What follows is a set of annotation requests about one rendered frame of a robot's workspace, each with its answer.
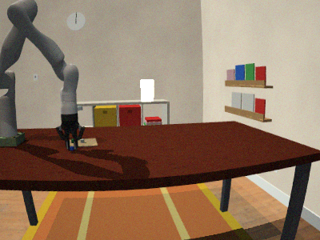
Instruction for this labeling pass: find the tan square mat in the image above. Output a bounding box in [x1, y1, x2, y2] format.
[70, 138, 98, 147]

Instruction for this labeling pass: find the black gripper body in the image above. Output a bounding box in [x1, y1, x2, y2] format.
[61, 113, 79, 134]

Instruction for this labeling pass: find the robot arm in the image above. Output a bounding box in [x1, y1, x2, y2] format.
[0, 0, 82, 137]

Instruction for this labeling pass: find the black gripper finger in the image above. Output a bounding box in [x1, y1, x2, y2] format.
[70, 125, 85, 150]
[56, 126, 70, 150]

